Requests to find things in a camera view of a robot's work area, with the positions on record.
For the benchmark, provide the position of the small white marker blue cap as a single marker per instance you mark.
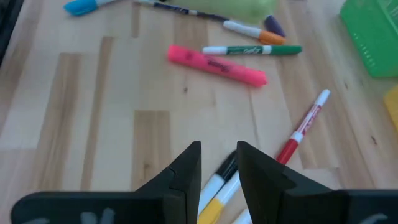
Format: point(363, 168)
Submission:
point(81, 7)

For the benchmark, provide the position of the small white marker orange cap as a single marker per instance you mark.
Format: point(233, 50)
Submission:
point(270, 38)

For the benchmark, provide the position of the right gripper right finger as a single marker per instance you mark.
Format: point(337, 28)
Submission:
point(264, 186)

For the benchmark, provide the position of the small white marker purple cap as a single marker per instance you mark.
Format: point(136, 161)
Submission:
point(274, 26)

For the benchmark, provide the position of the thin red marker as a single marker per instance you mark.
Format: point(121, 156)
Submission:
point(306, 123)

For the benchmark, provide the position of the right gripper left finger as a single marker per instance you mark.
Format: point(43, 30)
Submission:
point(180, 193)

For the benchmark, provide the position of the yellow-green highlighter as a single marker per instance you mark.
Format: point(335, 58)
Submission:
point(233, 9)

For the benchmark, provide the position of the yellow plastic basket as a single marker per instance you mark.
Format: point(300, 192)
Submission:
point(392, 105)

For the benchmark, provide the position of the thin green marker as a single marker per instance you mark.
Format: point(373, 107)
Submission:
point(280, 49)

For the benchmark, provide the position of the green plastic basket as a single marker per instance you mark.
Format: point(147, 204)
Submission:
point(373, 37)

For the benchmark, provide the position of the thin dark blue marker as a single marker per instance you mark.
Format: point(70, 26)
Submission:
point(186, 11)

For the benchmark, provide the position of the pink highlighter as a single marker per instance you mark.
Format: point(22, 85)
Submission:
point(217, 66)

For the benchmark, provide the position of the small white marker yellow cap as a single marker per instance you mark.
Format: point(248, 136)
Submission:
point(210, 214)

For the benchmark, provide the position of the small white marker black cap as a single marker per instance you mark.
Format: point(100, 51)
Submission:
point(211, 189)

